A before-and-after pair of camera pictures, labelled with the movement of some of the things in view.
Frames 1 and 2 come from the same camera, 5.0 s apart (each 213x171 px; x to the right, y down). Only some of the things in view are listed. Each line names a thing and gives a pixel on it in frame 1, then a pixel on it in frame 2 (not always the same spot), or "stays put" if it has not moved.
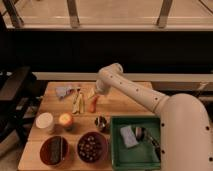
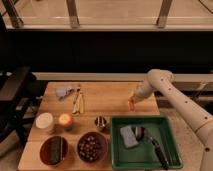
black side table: (19, 95) stays put
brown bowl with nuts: (92, 147) stays put
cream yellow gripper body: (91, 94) to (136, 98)
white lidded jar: (44, 120) stays put
